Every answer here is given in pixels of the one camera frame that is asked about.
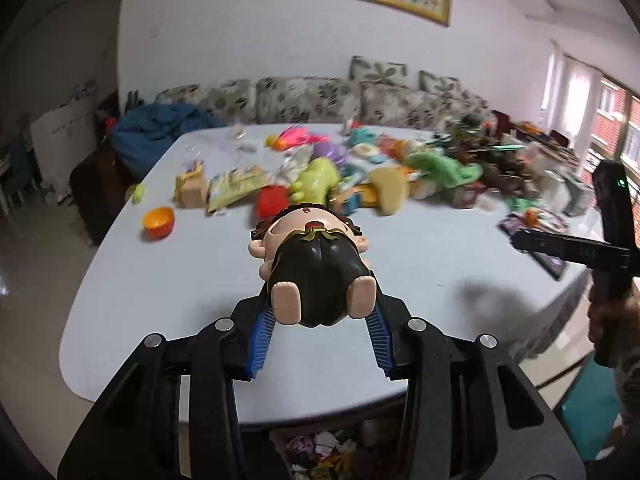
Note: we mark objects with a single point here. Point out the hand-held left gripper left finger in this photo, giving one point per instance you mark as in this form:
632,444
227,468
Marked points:
260,345

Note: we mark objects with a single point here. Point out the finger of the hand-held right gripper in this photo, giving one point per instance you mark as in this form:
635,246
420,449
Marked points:
565,250

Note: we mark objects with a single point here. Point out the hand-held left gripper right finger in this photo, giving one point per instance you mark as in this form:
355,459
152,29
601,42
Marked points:
380,345

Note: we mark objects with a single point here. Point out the cartoon boy doll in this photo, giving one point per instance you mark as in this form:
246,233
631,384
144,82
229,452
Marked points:
312,270

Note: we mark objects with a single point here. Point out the bin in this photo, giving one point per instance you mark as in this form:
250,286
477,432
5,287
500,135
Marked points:
325,452

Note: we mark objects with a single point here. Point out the person's right hand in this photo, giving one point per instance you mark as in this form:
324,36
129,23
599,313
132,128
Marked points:
596,317

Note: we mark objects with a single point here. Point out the small orange toy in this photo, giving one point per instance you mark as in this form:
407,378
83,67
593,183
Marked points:
532,216

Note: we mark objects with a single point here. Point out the window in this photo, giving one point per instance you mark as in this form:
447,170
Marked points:
612,110

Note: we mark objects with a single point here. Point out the white curtain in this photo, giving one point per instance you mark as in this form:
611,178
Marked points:
570,90

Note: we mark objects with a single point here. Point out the red round container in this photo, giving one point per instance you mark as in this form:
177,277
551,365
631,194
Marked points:
272,201

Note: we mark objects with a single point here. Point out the green soft toy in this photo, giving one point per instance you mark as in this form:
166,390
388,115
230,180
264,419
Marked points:
442,167

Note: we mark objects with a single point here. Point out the orange bowl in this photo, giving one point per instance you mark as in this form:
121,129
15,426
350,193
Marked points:
159,225

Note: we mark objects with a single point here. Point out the yellow-green snack bag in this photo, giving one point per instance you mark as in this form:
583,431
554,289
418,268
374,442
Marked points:
232,190

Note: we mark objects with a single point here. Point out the teal chair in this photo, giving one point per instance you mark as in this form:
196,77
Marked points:
585,410

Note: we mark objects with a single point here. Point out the small brown cardboard box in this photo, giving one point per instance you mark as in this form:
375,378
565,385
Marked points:
192,190

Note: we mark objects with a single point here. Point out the small yellow-green cylinder toy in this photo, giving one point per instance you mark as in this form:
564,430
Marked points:
138,193

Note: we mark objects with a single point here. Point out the purple toy gun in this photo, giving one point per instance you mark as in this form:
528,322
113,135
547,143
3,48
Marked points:
329,152

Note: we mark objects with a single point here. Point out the teal toy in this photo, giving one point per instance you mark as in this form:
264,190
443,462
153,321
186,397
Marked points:
365,136

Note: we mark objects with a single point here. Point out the floral cushion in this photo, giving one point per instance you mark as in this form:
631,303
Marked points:
439,82
377,71

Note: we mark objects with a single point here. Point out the pink toy gun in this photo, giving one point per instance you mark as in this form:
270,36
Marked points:
295,137

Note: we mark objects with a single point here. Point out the small clear plastic ball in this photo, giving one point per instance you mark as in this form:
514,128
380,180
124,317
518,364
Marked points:
239,134

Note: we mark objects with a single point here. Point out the dark chair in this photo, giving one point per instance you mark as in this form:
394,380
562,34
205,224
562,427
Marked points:
95,195

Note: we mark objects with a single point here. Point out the blue blanket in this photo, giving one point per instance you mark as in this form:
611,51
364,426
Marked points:
155,130

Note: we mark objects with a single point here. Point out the floral sofa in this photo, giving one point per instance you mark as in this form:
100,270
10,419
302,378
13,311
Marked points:
300,97

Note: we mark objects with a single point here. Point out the white cabinet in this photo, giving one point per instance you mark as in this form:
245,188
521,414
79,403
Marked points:
65,135

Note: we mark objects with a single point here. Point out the blue chair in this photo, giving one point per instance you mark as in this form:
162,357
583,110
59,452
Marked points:
20,160

